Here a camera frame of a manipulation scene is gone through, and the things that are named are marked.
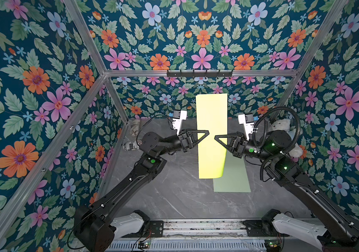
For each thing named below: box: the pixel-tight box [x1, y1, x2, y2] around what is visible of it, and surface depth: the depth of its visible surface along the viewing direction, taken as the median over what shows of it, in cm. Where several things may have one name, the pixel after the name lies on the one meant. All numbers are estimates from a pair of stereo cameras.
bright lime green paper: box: [196, 93, 228, 180], surface depth 55 cm
